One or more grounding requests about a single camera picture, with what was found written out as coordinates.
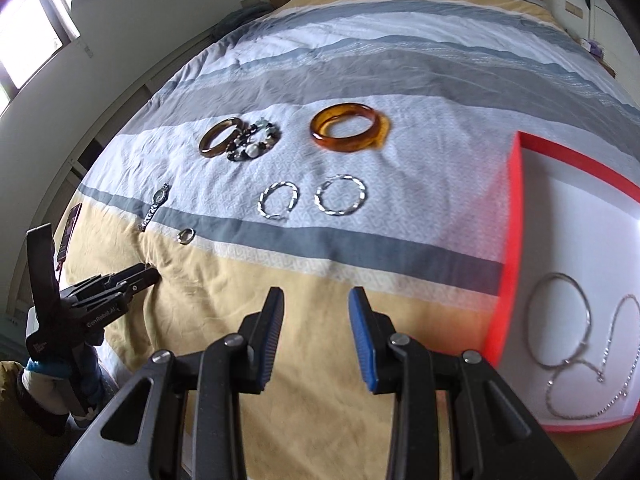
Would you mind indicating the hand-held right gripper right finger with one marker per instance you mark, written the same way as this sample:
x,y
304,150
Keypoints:
x,y
361,340

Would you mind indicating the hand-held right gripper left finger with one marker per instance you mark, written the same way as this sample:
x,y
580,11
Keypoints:
x,y
271,340

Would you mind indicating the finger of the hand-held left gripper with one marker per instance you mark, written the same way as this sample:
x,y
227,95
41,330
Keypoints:
x,y
142,286
135,272

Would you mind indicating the red jewelry box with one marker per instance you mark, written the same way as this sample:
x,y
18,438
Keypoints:
x,y
560,220

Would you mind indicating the person's left forearm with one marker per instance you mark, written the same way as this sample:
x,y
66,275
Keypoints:
x,y
45,390

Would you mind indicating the thin brown bangle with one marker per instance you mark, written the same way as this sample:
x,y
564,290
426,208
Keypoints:
x,y
210,140

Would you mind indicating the wide amber bangle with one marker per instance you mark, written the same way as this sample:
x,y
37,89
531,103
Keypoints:
x,y
322,127

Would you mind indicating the window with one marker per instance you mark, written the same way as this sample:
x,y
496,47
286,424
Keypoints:
x,y
30,25

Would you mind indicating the grey blue cloth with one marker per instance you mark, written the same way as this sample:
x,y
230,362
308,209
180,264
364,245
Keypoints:
x,y
242,17

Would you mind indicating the striped duvet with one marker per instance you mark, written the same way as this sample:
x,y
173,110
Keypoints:
x,y
350,60

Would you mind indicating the wooden nightstand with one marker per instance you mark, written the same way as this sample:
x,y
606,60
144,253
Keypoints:
x,y
609,66

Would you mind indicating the small purple box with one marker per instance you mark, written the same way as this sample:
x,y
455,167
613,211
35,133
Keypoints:
x,y
595,46

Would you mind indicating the white wardrobe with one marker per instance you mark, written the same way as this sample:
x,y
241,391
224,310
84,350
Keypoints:
x,y
612,25

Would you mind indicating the beige wall socket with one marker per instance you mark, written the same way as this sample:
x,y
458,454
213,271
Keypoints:
x,y
249,1
575,10

